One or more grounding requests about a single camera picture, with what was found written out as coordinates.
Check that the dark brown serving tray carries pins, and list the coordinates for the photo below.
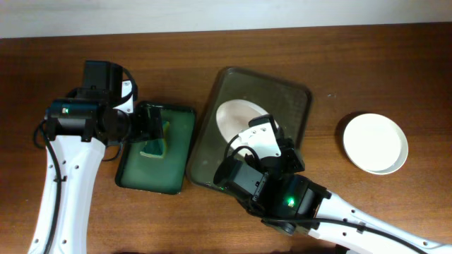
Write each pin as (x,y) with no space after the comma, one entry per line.
(288,102)

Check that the green and yellow sponge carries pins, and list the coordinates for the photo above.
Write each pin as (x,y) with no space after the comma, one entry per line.
(157,148)

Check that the white plate pink rim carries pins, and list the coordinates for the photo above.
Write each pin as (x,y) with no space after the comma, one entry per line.
(233,117)

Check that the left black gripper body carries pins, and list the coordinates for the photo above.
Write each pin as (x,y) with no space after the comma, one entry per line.
(140,125)

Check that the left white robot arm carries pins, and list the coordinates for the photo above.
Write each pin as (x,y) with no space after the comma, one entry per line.
(77,129)

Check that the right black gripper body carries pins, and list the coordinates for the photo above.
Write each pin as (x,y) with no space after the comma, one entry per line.
(288,159)

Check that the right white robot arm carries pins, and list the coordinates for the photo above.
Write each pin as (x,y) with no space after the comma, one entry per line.
(269,187)

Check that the white plate green stain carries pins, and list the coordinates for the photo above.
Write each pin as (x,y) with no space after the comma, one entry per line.
(372,128)

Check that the green rectangular tray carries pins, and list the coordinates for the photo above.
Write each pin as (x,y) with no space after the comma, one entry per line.
(160,175)

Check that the pale grey-blue plate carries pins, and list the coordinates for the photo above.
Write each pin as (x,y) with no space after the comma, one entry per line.
(378,158)

